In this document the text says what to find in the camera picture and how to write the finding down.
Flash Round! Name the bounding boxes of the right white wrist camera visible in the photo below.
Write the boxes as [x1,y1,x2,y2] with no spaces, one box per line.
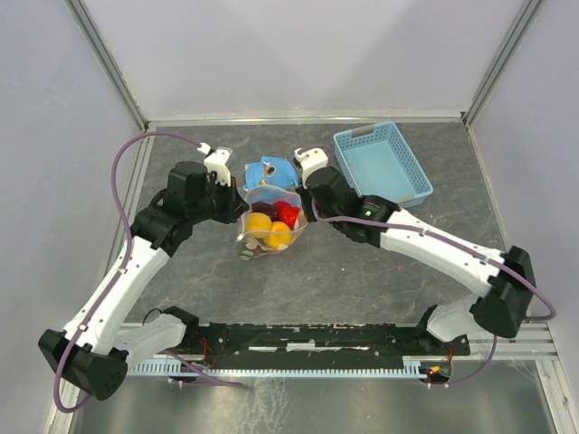
[293,146,329,188]

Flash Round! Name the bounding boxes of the red yellow pear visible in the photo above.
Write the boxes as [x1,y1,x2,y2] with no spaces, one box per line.
[274,201,300,230]

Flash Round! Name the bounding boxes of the yellow round fruit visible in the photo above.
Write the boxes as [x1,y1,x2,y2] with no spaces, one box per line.
[264,222,293,250]

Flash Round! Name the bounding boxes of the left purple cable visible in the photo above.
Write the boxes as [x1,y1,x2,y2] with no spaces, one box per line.
[52,130,203,413]

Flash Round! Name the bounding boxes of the light blue plastic basket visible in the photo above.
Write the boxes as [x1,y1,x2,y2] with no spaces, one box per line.
[334,121,433,208]

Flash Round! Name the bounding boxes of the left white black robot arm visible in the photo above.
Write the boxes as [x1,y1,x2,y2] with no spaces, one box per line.
[38,158,248,401]

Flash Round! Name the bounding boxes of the dark red apple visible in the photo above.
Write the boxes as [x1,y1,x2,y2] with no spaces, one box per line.
[252,201,279,222]

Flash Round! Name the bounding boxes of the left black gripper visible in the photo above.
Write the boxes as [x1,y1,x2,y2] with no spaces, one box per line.
[188,173,250,224]

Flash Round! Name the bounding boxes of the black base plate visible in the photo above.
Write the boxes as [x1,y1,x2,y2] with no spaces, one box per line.
[170,323,470,371]

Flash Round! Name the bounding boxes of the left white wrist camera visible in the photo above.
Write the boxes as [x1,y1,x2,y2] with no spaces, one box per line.
[198,142,233,187]

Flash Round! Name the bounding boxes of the small yellow lemon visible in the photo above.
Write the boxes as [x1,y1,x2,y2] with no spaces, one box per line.
[245,212,272,238]

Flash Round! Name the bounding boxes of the purple cable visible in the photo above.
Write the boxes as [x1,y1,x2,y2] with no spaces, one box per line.
[52,130,203,413]
[296,144,556,388]

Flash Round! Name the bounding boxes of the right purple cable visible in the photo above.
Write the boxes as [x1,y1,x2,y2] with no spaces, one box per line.
[296,144,556,388]

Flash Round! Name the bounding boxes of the blue patterned cloth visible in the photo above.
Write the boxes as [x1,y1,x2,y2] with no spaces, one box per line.
[243,156,299,191]

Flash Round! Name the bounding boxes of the green orange mango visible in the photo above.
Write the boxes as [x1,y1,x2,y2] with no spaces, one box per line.
[236,241,258,260]

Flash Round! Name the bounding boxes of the light blue cable duct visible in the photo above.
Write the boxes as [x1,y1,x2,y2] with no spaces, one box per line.
[128,355,444,380]

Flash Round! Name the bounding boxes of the clear dotted zip bag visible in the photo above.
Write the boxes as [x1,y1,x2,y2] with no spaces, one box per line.
[236,185,308,260]

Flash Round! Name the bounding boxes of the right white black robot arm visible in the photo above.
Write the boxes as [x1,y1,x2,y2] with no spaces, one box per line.
[298,166,535,354]

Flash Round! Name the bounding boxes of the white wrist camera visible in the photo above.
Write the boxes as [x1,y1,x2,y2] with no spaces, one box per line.
[198,142,233,187]
[293,146,329,188]

